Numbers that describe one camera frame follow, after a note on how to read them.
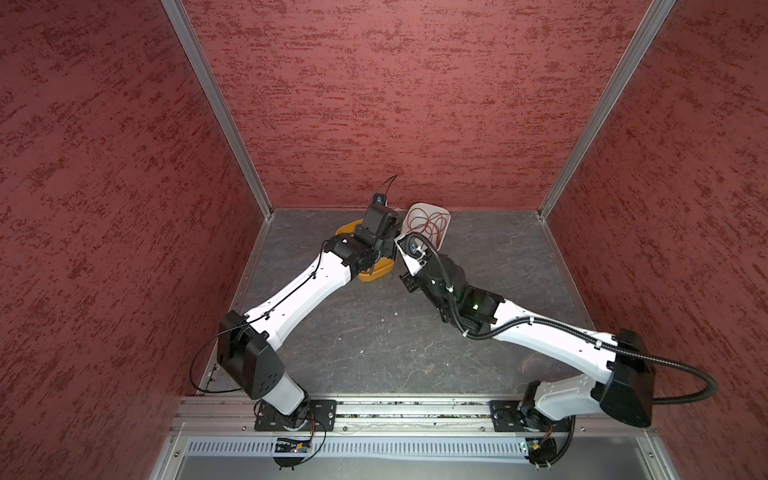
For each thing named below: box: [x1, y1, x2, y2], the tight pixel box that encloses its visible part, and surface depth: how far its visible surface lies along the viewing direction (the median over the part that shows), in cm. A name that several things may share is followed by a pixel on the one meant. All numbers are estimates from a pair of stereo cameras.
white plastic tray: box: [401, 202, 451, 252], surface depth 116 cm
